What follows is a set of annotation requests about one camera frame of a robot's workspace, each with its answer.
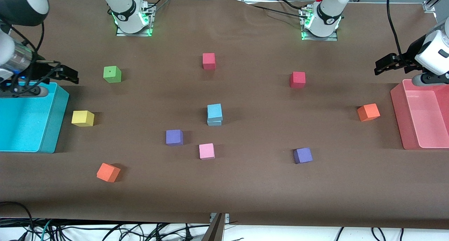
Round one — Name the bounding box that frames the yellow foam block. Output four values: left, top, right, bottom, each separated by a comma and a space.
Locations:
72, 111, 95, 127

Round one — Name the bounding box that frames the green foam block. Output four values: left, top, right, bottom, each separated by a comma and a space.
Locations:
103, 66, 122, 83

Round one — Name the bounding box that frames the orange foam block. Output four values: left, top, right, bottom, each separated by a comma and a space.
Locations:
96, 163, 121, 183
357, 103, 381, 122

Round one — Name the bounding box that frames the cyan plastic bin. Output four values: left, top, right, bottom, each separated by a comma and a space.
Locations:
0, 82, 70, 154

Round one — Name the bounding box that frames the pink plastic bin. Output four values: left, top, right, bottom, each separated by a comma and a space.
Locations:
390, 79, 449, 150

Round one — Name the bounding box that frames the red foam block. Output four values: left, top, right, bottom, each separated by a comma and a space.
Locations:
290, 72, 306, 89
202, 53, 216, 70

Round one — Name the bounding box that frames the purple foam block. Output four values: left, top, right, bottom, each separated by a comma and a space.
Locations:
293, 147, 313, 164
166, 129, 183, 146

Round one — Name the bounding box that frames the light pink foam block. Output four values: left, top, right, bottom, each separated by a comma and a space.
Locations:
199, 143, 215, 160

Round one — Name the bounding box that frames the brown table cloth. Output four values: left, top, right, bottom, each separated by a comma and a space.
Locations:
0, 0, 449, 231

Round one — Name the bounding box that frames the dark slanted bar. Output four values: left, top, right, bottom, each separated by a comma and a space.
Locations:
201, 213, 225, 241

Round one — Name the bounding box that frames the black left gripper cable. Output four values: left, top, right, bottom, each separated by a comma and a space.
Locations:
386, 0, 409, 64

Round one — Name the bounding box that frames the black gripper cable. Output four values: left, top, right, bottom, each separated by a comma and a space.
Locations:
386, 0, 409, 64
5, 22, 46, 94

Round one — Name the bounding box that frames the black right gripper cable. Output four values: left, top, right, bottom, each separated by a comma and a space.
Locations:
5, 22, 46, 94

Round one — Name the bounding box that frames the aluminium frame profile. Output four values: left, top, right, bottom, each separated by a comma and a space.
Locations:
423, 0, 449, 13

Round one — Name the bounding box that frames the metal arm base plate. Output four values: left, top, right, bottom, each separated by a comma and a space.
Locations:
301, 30, 339, 41
116, 25, 154, 37

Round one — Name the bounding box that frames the black cable on cloth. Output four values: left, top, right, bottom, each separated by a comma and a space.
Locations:
242, 0, 306, 18

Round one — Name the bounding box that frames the black looped floor cable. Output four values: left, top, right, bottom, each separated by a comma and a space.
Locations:
0, 201, 35, 241

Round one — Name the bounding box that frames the teal cable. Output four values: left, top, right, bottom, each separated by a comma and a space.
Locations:
39, 218, 54, 241

